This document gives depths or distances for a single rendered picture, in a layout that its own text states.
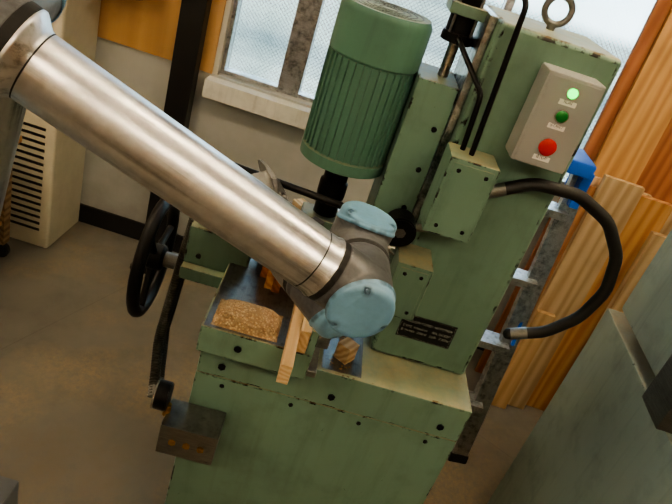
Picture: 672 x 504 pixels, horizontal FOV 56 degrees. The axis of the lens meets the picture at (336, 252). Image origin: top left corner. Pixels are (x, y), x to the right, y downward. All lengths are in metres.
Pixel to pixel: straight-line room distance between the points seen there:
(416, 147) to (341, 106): 0.16
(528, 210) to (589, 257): 1.31
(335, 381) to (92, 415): 1.10
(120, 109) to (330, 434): 0.91
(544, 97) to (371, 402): 0.69
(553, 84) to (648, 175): 1.58
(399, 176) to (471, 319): 0.35
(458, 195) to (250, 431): 0.69
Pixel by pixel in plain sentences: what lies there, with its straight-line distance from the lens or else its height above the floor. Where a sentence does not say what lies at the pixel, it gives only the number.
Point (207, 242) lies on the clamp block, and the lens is 1.36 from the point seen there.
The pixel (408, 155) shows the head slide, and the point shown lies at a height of 1.24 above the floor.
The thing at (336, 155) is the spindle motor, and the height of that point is 1.20.
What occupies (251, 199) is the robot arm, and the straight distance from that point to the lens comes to 0.76.
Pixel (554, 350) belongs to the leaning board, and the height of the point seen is 0.32.
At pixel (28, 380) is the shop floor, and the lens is 2.35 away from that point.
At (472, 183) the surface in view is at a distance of 1.14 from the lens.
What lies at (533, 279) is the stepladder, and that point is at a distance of 2.16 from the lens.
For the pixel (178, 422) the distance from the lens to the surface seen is 1.39.
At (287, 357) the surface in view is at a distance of 1.10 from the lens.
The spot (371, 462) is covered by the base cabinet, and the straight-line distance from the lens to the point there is 1.49.
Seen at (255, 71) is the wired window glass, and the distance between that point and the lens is 2.73.
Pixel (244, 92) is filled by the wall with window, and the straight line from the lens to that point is 2.62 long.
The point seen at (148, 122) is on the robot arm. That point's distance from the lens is 0.75.
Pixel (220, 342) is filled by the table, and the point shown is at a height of 0.87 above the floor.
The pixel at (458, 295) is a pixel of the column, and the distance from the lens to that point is 1.34.
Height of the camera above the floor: 1.63
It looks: 29 degrees down
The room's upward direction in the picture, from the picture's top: 19 degrees clockwise
